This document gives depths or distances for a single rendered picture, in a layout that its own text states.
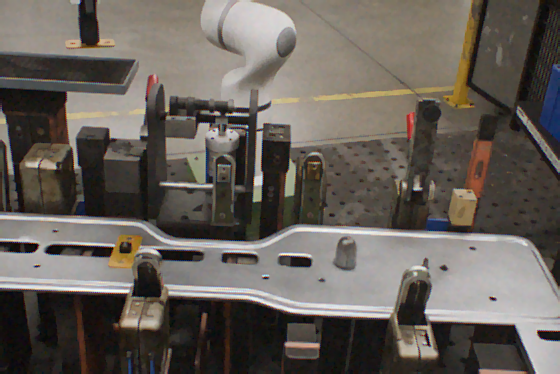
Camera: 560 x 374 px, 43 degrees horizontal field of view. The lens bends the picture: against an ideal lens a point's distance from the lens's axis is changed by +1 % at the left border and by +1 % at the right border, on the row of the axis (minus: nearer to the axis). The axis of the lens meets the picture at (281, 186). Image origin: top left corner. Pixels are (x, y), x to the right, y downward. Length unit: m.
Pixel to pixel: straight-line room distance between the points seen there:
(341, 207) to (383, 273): 0.75
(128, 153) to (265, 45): 0.43
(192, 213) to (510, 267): 0.55
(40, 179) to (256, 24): 0.57
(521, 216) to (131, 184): 1.09
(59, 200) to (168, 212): 0.19
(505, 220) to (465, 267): 0.77
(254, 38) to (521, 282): 0.74
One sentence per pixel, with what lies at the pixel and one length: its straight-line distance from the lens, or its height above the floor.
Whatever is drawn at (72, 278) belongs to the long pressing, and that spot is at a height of 1.00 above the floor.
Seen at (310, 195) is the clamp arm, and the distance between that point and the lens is 1.21.
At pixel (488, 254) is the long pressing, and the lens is 1.20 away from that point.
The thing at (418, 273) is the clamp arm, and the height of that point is 1.12.
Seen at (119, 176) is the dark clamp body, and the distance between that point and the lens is 1.24.
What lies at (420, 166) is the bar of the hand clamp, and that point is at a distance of 1.20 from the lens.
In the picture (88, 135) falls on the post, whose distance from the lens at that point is 1.26.
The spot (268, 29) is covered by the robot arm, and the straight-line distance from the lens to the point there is 1.51.
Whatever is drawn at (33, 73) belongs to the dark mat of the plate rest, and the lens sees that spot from 1.37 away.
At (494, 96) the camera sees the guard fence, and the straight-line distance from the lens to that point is 4.20.
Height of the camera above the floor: 1.64
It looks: 30 degrees down
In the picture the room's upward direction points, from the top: 4 degrees clockwise
